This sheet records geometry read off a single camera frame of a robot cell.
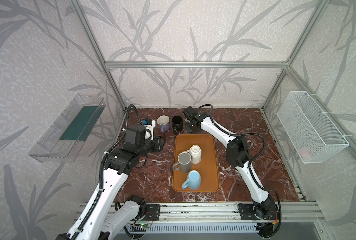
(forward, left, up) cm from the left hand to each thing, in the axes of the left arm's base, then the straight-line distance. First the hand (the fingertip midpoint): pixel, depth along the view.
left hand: (165, 135), depth 70 cm
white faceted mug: (0, -15, -18) cm, 24 cm away
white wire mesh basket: (-5, -62, +8) cm, 63 cm away
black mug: (+23, -3, -23) cm, 33 cm away
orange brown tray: (-5, -23, -29) cm, 37 cm away
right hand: (+23, -12, -21) cm, 33 cm away
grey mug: (-6, -9, -16) cm, 19 cm away
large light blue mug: (-16, -14, -18) cm, 27 cm away
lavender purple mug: (+26, +7, -25) cm, 37 cm away
